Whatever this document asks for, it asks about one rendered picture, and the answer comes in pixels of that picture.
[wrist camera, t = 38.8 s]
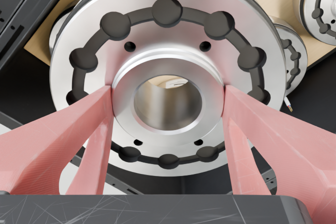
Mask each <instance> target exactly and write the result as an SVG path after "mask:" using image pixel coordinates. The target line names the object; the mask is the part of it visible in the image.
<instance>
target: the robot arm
mask: <svg viewBox="0 0 336 224"><path fill-rule="evenodd" d="M111 94H112V87H111V86H110V85H105V86H103V87H101V88H99V89H98V90H96V91H94V92H93V93H91V94H89V95H87V96H86V97H84V98H82V99H80V100H79V101H77V102H75V103H74V104H72V105H70V106H68V107H66V108H64V109H61V110H59V111H56V112H54V113H51V114H49V115H47V116H44V117H42V118H39V119H37V120H35V121H32V122H30V123H27V124H25V125H23V126H20V127H18V128H15V129H13V130H10V131H8V132H6V133H3V134H1V135H0V224H336V134H334V133H332V132H329V131H327V130H324V129H322V128H319V127H317V126H315V125H312V124H310V123H307V122H305V121H302V120H300V119H298V118H295V117H293V116H290V115H288V114H285V113H283V112H281V111H278V110H276V109H273V108H271V107H269V106H267V105H265V104H263V103H261V102H260V101H258V100H256V99H254V98H253V97H251V96H249V95H248V94H246V93H244V92H242V91H241V90H239V89H237V88H235V87H234V86H232V85H225V87H224V95H225V100H224V108H223V114H222V124H223V134H224V143H225V150H226V156H227V162H228V168H229V174H230V180H231V186H232V192H233V194H103V192H104V186H105V180H106V174H107V168H108V162H109V156H110V150H111V143H112V134H113V125H114V114H113V108H112V99H111ZM248 139H249V141H250V142H251V143H252V144H253V145H254V147H255V148H256V149H257V150H258V152H259V153H260V154H261V155H262V157H263V158H264V159H265V160H266V161H267V163H268V164H269V165H270V166H271V168H272V169H273V170H274V172H275V175H276V180H277V192H276V195H271V193H270V191H269V189H268V187H267V185H266V183H265V182H264V180H263V178H262V176H261V174H260V172H259V170H258V168H257V165H256V163H255V160H254V157H253V154H252V151H251V148H250V145H249V142H248ZM87 140H88V142H87V145H86V148H85V151H84V154H83V157H82V160H81V163H80V166H79V168H78V170H77V172H76V174H75V176H74V178H73V180H72V182H71V184H70V186H69V187H68V189H67V191H66V193H65V194H60V191H59V182H60V177H61V173H62V171H63V169H64V168H65V167H66V166H67V164H68V163H69V162H70V161H71V159H72V158H73V157H74V156H75V155H76V153H77V152H78V151H79V150H80V148H81V147H82V146H83V145H84V143H85V142H86V141H87Z"/></svg>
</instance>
